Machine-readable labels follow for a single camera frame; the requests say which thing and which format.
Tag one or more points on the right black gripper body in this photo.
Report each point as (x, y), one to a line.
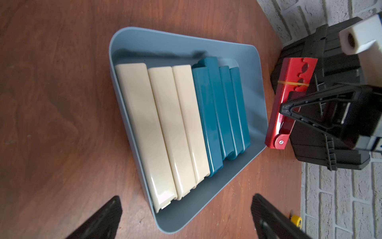
(368, 117)

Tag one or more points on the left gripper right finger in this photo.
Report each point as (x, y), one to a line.
(270, 223)

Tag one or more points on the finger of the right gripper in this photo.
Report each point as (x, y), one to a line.
(339, 93)
(344, 131)

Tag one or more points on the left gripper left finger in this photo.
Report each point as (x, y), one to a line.
(103, 224)

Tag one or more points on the black plastic toolbox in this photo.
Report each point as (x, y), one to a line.
(333, 67)

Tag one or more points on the blue plastic tray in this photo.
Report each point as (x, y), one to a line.
(161, 49)

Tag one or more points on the teal block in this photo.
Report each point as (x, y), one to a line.
(238, 92)
(236, 132)
(208, 118)
(223, 120)

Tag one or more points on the beige block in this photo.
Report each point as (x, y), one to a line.
(192, 121)
(171, 121)
(139, 101)

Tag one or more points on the yellow tape measure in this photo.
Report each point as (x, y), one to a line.
(296, 220)

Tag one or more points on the red pruning pliers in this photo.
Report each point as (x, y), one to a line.
(293, 82)

